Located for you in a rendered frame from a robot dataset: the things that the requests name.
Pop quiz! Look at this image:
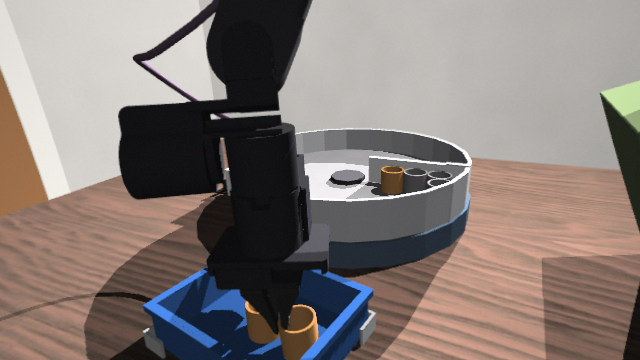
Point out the grey steel bushing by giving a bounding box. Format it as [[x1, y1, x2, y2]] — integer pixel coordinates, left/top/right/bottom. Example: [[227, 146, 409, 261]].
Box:
[[427, 171, 452, 182], [427, 179, 450, 189], [403, 168, 427, 194]]

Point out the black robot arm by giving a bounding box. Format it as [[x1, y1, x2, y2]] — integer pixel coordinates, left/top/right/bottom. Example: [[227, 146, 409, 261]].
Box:
[[118, 0, 312, 242]]

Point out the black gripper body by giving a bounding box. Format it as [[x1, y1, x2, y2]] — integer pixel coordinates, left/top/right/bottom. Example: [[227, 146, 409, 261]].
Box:
[[206, 184, 330, 290]]

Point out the grey round turntable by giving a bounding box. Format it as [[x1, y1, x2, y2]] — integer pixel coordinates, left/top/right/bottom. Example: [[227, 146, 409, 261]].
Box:
[[295, 128, 472, 269]]

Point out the bronze bushing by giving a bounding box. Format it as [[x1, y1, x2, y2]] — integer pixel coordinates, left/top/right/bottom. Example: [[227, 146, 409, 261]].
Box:
[[245, 301, 280, 344], [278, 305, 319, 360], [381, 166, 404, 194]]

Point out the blue open crate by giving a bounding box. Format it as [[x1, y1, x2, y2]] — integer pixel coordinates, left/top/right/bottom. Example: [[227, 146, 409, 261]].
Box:
[[143, 267, 374, 360]]

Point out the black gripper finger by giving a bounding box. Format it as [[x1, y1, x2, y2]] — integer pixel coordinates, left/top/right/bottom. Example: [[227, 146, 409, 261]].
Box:
[[275, 270, 303, 330], [240, 289, 279, 335]]

